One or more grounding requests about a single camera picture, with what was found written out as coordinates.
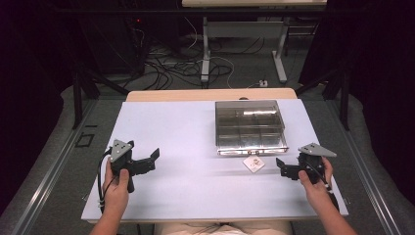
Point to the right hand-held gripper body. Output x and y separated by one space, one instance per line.
311 163

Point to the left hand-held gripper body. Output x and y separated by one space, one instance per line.
121 156

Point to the small white packet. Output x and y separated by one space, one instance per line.
253 164

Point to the clear plastic compartment box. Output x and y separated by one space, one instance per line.
249 129

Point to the person's right hand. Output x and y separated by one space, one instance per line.
314 192

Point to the person's left hand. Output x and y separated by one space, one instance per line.
115 192

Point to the white table board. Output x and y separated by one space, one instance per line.
182 163

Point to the black metal stand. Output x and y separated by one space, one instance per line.
84 94
339 94

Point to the white power strip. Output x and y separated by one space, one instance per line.
263 83

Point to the dark computer tower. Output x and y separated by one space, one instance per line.
125 42

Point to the aluminium floor rail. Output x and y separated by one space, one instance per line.
365 176
49 176

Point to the white metal desk frame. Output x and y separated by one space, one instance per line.
243 29

